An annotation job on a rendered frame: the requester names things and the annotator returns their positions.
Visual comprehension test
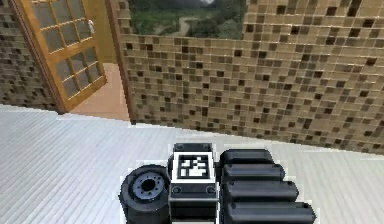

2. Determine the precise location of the green landscape picture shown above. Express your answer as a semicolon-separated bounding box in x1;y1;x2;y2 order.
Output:
128;0;248;41

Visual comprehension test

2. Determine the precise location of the wooden glass-paned room door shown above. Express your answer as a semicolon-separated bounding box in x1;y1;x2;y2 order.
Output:
9;0;108;113

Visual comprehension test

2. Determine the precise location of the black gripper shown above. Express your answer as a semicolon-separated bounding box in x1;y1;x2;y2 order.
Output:
119;164;171;224

